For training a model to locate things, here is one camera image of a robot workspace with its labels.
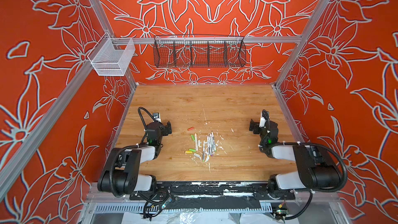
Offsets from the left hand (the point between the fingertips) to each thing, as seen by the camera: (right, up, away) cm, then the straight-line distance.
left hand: (160, 121), depth 92 cm
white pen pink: (+32, -10, 0) cm, 33 cm away
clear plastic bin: (-31, +40, +3) cm, 51 cm away
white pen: (+30, -12, -2) cm, 32 cm away
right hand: (+60, +2, 0) cm, 60 cm away
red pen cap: (+18, -5, +3) cm, 19 cm away
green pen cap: (+20, -15, -6) cm, 26 cm away
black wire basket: (+24, +44, +6) cm, 51 cm away
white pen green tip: (+22, -12, -2) cm, 25 cm away
